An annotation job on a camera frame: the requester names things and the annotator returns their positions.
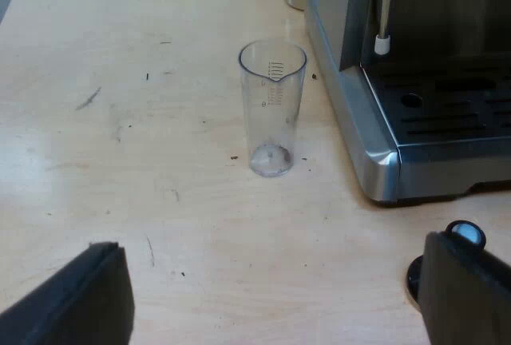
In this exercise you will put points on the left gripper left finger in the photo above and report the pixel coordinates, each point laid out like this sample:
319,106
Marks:
84,301

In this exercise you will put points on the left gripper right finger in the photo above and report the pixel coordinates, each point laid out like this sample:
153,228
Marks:
463,297

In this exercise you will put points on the steel espresso machine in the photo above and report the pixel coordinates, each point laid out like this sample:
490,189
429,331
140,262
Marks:
415,93

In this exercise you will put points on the small black tamper with knob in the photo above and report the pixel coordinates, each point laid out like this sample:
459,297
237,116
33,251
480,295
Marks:
465,234

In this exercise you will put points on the clear measuring glass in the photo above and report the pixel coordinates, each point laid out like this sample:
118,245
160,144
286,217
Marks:
272,109

